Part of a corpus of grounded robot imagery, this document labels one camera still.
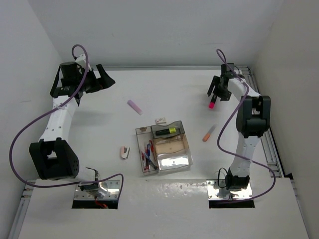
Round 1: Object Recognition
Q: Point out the grey clear tray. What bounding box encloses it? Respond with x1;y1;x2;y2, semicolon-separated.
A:
151;120;185;139

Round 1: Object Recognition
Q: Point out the blue ballpoint pen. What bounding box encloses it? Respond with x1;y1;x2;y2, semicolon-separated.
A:
146;144;151;159

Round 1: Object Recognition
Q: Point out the red gel pen clear cap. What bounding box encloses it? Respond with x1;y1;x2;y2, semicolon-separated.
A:
145;147;149;171

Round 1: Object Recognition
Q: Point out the red gel pen in tray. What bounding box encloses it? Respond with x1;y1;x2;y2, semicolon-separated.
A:
141;152;147;172

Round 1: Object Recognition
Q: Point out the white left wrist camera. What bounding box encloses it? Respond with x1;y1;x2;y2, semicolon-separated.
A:
75;53;87;68

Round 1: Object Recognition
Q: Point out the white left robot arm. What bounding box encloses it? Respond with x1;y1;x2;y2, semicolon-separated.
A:
29;61;115;183

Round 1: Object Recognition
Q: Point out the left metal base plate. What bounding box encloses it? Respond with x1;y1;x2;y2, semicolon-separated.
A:
74;180;120;201

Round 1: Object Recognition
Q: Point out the pink black highlighter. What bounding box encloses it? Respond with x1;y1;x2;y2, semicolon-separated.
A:
209;94;217;109

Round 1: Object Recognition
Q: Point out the amber clear tray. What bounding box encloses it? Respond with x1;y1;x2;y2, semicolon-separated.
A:
153;134;189;155

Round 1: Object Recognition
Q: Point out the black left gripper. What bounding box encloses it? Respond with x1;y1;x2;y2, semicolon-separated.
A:
75;64;114;93

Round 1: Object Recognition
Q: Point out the metal base plate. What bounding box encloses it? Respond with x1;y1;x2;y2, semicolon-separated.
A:
74;180;120;201
206;180;253;201

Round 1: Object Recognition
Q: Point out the red ballpoint pen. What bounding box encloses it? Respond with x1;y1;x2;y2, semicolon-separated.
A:
149;140;156;161

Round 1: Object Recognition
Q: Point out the long smoky clear tray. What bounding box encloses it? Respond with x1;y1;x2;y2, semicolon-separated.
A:
135;126;159;176

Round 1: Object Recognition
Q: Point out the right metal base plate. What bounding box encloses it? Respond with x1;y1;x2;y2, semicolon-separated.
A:
206;180;253;201

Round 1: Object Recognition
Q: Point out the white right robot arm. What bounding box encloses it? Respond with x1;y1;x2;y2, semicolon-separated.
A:
207;63;271;190

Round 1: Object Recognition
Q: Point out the orange pastel highlighter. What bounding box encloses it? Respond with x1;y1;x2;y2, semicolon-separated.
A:
202;124;217;142

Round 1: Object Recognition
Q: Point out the pink mini stapler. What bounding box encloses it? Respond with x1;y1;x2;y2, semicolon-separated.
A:
120;146;130;160

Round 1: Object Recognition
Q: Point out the blue gel pen clear cap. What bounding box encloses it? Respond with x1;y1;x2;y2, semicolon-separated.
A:
144;153;158;170

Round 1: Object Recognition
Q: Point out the yellow black highlighter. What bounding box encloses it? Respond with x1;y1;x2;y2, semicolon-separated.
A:
155;127;176;136

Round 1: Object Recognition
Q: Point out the clear transparent tray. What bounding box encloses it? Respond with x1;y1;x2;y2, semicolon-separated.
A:
158;150;193;172

